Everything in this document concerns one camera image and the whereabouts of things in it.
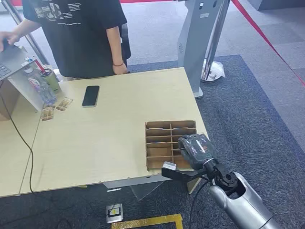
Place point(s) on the metal floor socket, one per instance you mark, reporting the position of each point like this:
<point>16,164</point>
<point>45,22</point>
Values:
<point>114,213</point>

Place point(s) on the yellow floor tape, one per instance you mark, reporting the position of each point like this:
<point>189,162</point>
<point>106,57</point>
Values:
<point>147,222</point>

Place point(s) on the grey kiosk stand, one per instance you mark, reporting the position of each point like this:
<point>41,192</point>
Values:
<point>195,41</point>

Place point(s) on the person's left forearm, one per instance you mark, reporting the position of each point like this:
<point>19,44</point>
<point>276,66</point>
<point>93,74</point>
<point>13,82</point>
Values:
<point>114,45</point>

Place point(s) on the person's right hand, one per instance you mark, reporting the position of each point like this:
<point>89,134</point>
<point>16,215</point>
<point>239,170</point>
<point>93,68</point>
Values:
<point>8,38</point>

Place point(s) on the person's right forearm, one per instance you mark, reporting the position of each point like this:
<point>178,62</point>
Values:
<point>27,27</point>

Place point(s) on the person's left hand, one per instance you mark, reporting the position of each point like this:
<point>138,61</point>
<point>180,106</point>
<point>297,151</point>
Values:
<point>120,69</point>

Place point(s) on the chrome stanchion post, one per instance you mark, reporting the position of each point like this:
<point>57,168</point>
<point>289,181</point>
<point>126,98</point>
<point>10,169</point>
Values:
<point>25,34</point>
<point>213,47</point>

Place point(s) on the person's hand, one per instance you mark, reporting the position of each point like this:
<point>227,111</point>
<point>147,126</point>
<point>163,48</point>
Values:
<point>120,69</point>
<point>8,38</point>

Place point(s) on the grey laptop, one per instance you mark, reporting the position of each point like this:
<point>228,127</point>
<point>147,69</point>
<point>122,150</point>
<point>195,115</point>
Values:
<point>11,61</point>

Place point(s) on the red drinking straw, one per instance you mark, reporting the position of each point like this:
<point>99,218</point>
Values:
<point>39,66</point>

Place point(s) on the clear plastic water bottle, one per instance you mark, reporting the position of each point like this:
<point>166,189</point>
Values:
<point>44,88</point>

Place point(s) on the black smartphone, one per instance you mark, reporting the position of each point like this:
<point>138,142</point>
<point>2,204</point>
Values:
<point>90,96</point>

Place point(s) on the red barrier belt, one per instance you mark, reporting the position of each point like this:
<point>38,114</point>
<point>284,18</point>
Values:
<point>266,39</point>

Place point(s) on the dark blue floor mat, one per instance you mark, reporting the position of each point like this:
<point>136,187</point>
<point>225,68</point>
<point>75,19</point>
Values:
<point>250,126</point>

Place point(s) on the wooden card organizer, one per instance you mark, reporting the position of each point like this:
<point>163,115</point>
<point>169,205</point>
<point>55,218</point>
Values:
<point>158,151</point>

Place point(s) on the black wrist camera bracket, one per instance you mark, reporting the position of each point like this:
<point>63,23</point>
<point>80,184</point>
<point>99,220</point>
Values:
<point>181,174</point>

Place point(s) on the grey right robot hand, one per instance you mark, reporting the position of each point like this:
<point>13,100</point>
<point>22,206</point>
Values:
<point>197,151</point>

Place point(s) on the green drink cup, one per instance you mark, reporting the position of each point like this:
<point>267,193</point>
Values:
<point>52,80</point>

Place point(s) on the person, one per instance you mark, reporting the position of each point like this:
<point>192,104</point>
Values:
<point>78,38</point>

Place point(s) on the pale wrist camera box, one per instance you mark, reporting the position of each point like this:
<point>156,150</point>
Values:
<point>169,166</point>

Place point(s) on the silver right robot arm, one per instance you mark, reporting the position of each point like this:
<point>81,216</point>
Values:
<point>245,205</point>

